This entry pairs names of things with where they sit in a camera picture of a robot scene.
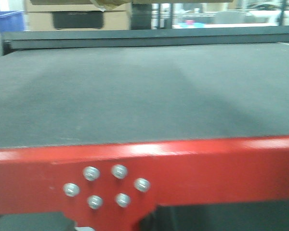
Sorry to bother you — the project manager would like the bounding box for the blue plastic crate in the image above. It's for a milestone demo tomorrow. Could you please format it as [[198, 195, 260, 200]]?
[[0, 11, 25, 32]]

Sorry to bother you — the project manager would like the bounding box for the closed cardboard box black label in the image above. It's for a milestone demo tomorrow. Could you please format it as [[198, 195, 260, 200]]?
[[23, 0, 131, 31]]

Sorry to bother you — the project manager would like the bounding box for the black shelf board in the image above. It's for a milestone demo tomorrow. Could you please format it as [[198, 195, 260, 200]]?
[[3, 26, 289, 50]]

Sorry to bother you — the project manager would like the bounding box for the red metal shelf beam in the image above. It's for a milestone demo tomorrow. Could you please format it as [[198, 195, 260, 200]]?
[[0, 136, 289, 231]]

